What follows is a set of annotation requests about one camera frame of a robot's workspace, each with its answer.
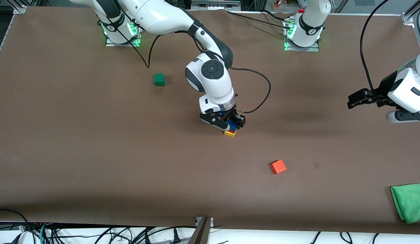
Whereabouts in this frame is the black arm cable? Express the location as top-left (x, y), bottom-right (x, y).
top-left (116, 15), bottom-right (272, 114)
top-left (360, 0), bottom-right (391, 99)

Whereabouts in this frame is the black left base cable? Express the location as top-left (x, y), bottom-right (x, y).
top-left (225, 9), bottom-right (292, 29)

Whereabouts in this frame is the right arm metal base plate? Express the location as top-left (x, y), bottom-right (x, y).
top-left (105, 13), bottom-right (144, 47)

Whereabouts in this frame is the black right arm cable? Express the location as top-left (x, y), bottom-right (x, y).
top-left (116, 15), bottom-right (272, 114)

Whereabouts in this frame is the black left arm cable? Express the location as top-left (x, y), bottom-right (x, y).
top-left (360, 0), bottom-right (391, 99)

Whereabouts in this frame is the metal table edge bracket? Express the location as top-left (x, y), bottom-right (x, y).
top-left (187, 217), bottom-right (214, 244)

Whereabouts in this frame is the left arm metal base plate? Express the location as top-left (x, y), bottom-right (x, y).
top-left (283, 18), bottom-right (321, 52)

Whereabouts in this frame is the black curved floor cable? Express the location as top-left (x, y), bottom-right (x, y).
top-left (0, 209), bottom-right (32, 235)

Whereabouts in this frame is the silver rack device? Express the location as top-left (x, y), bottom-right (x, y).
top-left (191, 0), bottom-right (241, 11)

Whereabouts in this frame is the green folded cloth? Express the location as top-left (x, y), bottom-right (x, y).
top-left (390, 183), bottom-right (420, 224)

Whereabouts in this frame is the orange block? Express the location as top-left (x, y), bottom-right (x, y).
top-left (270, 159), bottom-right (287, 175)

